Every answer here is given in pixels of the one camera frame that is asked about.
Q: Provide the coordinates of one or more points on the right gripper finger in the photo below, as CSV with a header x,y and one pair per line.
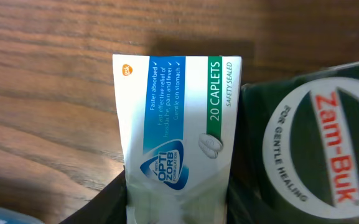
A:
x,y
107,207

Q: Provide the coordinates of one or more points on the white Panadol box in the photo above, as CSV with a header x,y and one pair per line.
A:
x,y
177,120

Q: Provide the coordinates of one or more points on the green Zam-Buk box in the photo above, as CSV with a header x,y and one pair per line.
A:
x,y
296,155

